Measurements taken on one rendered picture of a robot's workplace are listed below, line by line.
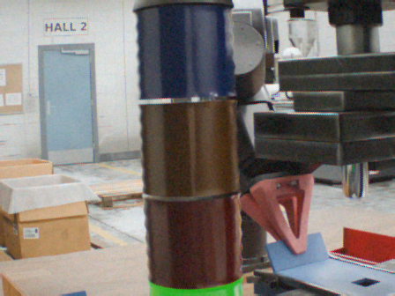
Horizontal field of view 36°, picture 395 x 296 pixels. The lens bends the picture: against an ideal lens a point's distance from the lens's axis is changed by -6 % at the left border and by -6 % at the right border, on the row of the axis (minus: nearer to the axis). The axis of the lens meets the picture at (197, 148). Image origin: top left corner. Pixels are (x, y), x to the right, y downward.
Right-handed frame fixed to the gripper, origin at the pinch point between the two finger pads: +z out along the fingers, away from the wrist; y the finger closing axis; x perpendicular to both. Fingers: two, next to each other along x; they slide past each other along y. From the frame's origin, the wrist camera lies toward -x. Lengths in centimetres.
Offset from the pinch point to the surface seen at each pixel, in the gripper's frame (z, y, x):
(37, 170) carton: -165, -355, 89
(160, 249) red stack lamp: 4.7, 27.6, -28.1
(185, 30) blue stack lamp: -1.6, 32.5, -27.2
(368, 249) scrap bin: 0.0, -14.7, 24.0
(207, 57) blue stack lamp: -0.6, 32.2, -26.5
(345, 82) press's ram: -7.2, 19.1, -5.3
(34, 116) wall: -516, -921, 285
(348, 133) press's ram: -2.7, 19.7, -8.0
